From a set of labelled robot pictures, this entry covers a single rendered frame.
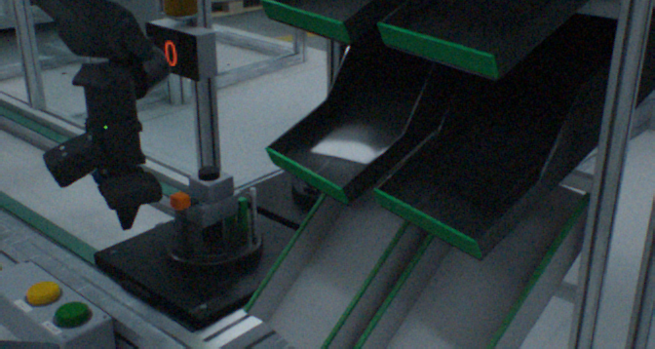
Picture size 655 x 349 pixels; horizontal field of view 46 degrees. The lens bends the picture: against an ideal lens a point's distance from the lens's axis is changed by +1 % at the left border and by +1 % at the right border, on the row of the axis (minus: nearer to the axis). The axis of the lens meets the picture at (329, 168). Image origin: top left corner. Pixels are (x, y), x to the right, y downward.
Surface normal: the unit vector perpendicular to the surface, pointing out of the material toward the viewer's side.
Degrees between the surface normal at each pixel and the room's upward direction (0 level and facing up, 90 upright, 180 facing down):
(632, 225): 0
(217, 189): 90
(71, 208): 0
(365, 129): 25
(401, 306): 90
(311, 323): 45
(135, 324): 0
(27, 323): 90
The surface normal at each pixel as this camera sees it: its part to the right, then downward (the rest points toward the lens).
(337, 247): -0.56, -0.47
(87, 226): 0.00, -0.91
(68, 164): 0.44, 0.39
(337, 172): -0.33, -0.72
